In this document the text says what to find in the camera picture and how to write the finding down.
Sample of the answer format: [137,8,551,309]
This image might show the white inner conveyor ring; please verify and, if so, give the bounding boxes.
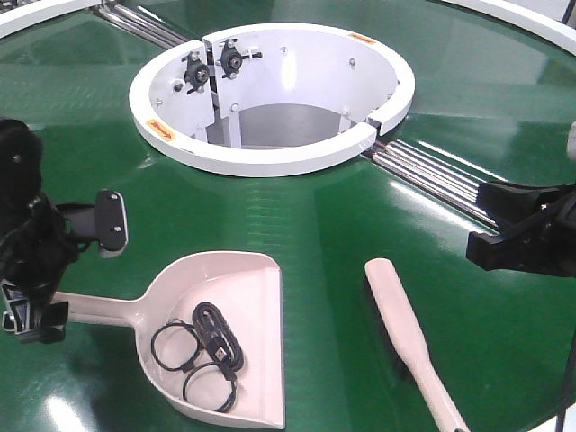
[128,22,417,178]

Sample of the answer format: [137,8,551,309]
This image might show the pink dustpan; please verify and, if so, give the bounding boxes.
[53,251,285,429]

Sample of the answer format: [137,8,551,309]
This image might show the steel conveyor rollers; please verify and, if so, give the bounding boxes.
[364,139,499,230]
[91,1,189,50]

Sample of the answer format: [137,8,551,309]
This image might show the black bearing mount left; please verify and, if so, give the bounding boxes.
[182,51,211,95]

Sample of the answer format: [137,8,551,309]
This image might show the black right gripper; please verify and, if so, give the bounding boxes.
[465,181,575,277]

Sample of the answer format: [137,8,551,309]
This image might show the black bearing mount right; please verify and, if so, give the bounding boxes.
[215,39,263,79]

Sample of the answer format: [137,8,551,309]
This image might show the white outer conveyor rim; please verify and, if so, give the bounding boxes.
[1,0,575,55]

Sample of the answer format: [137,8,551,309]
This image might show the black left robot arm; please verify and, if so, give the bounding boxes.
[1,118,283,344]

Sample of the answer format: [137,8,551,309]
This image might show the black cable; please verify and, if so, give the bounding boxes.
[149,301,247,414]

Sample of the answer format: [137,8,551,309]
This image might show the black bearing mount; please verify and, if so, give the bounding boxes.
[215,39,263,79]
[182,51,211,95]

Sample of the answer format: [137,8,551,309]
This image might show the far steel conveyor rollers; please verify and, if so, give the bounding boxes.
[91,1,189,50]

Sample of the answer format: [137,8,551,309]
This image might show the pink hand broom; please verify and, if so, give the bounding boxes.
[364,257,469,431]

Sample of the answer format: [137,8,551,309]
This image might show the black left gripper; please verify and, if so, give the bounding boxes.
[1,193,79,343]

